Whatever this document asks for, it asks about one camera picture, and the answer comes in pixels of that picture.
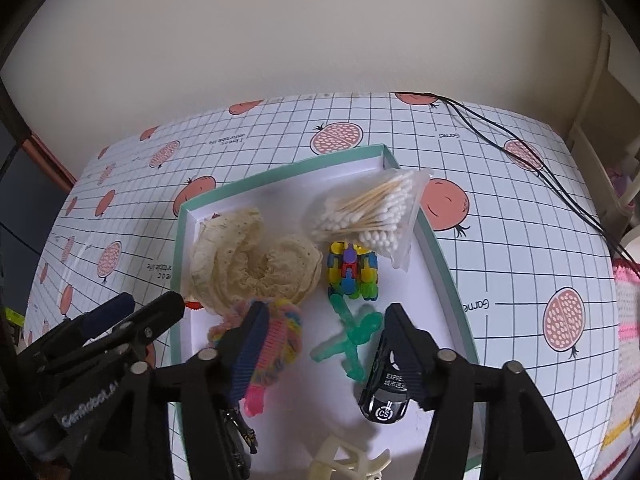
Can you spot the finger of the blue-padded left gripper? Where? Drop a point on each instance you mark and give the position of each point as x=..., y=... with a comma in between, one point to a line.
x=102, y=318
x=141, y=328

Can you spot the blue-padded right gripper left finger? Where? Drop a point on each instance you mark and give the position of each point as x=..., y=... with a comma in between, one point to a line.
x=240, y=349

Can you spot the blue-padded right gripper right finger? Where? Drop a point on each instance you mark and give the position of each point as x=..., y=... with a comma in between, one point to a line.
x=414, y=353

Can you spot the pink plastic comb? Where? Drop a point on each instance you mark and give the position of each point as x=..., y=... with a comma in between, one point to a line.
x=280, y=350

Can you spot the black toy car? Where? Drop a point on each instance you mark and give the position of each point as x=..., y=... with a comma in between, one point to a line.
x=385, y=398

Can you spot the green plastic figure toy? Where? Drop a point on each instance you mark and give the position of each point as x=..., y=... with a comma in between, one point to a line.
x=356, y=333

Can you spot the cream lace scrunchie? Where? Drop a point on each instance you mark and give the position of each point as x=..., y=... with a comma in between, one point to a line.
x=233, y=260

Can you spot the bag of cotton swabs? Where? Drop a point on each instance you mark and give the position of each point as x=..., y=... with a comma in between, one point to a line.
x=377, y=211

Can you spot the multicoloured building block toy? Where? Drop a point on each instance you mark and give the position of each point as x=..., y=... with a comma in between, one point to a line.
x=352, y=271

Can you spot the teal rimmed white tray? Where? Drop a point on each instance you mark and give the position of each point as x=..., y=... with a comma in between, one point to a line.
x=311, y=401

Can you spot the cream hair claw clip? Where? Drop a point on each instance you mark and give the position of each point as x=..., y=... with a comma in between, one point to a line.
x=336, y=456

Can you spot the pomegranate print grid tablecloth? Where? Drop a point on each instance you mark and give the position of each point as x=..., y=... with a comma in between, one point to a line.
x=535, y=280

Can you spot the pink knitted cloth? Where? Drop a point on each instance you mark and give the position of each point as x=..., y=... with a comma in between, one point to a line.
x=622, y=434

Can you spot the white shelf unit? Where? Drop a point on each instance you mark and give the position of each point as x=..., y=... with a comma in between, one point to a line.
x=604, y=138

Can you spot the orange wooden frame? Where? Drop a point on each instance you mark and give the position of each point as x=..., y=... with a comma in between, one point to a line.
x=46, y=161

